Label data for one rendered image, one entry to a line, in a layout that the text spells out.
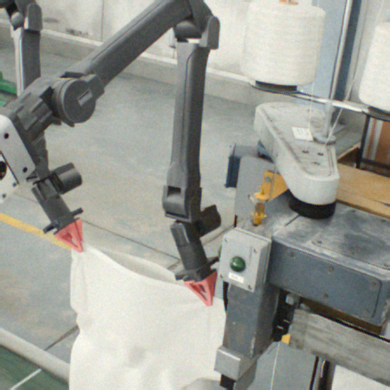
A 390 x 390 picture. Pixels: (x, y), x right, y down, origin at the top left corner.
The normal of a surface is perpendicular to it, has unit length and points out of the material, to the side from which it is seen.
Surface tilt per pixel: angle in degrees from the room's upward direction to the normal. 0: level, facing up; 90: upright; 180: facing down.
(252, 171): 90
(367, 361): 90
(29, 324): 0
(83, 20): 90
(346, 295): 90
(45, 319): 0
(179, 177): 80
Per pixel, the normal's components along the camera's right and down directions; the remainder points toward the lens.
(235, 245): -0.53, 0.29
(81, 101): 0.75, 0.16
